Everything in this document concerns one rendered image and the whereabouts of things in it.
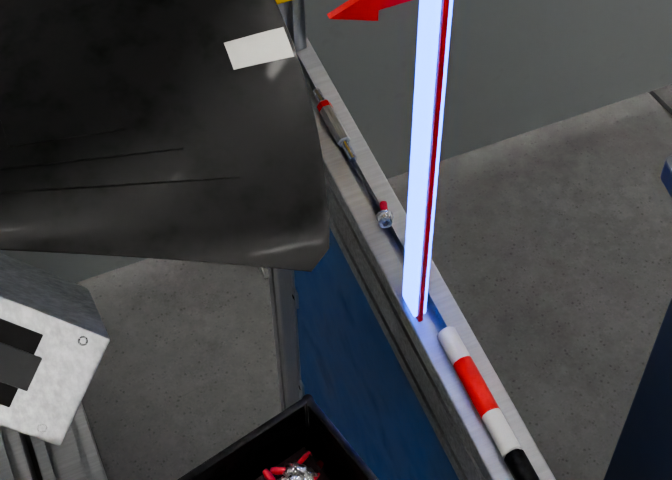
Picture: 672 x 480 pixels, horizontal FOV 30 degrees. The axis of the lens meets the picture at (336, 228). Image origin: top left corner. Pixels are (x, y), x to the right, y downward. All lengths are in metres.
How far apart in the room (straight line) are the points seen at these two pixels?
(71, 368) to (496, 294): 1.29
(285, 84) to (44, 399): 0.25
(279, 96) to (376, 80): 1.22
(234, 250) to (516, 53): 1.39
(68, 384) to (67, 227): 0.18
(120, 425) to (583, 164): 0.88
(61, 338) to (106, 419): 1.14
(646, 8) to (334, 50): 0.54
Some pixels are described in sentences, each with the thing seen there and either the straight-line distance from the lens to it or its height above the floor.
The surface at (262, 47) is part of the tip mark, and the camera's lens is 0.64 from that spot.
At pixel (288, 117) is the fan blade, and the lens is 0.63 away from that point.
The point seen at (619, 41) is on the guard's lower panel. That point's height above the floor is 0.21.
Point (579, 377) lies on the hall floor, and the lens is 1.92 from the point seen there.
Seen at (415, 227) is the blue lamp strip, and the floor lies 0.97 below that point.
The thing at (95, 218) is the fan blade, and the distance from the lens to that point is 0.60.
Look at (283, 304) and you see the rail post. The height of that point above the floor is 0.43.
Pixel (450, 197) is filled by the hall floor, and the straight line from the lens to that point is 2.08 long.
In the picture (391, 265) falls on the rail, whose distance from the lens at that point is 0.95.
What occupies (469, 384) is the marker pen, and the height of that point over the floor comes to 0.87.
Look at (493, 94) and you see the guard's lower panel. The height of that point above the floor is 0.18.
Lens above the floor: 1.64
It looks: 54 degrees down
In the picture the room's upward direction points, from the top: 1 degrees counter-clockwise
